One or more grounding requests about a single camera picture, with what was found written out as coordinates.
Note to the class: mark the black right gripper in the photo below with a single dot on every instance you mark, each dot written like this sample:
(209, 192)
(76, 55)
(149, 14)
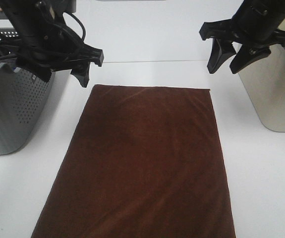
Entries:
(255, 25)

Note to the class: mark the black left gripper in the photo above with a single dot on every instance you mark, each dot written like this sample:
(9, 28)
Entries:
(51, 38)

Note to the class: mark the brown towel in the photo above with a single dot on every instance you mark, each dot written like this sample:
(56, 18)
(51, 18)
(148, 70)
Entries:
(144, 162)

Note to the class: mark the beige plastic basket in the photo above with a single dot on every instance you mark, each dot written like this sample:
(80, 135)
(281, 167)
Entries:
(264, 82)

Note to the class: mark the grey perforated laundry basket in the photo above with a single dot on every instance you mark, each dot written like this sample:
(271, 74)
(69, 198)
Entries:
(22, 98)

